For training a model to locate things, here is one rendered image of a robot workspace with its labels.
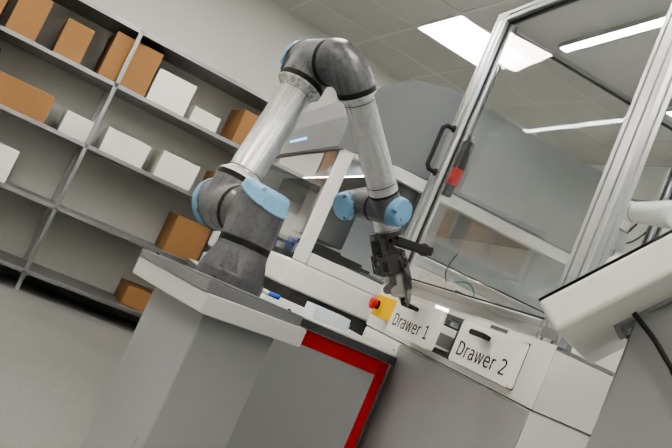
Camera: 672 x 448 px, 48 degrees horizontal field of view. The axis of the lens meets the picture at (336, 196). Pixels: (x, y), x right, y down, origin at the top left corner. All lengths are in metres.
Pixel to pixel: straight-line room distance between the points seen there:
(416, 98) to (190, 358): 1.75
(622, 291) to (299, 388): 1.31
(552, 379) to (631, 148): 0.54
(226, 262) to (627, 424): 0.83
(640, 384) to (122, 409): 0.99
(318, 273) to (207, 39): 3.67
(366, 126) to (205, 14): 4.56
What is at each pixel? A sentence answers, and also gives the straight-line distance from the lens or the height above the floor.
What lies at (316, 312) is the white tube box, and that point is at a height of 0.78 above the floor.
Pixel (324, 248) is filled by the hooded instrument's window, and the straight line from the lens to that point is 2.90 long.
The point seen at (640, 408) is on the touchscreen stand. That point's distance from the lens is 1.23.
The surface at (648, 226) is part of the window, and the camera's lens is 1.85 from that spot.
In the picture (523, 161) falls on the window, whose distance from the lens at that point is 2.20.
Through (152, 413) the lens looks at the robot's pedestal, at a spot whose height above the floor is 0.50.
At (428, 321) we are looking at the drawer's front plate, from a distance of 2.07.
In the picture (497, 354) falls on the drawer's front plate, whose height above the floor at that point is 0.88.
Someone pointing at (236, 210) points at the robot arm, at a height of 0.93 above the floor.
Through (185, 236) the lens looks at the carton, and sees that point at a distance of 5.77.
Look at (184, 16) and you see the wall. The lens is 6.25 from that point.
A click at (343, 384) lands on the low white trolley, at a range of 2.24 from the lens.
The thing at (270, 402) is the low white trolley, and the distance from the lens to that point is 2.20.
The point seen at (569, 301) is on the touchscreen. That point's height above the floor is 0.97.
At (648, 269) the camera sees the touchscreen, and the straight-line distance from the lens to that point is 1.07.
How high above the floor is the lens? 0.86
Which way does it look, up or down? 7 degrees up
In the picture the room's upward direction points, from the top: 24 degrees clockwise
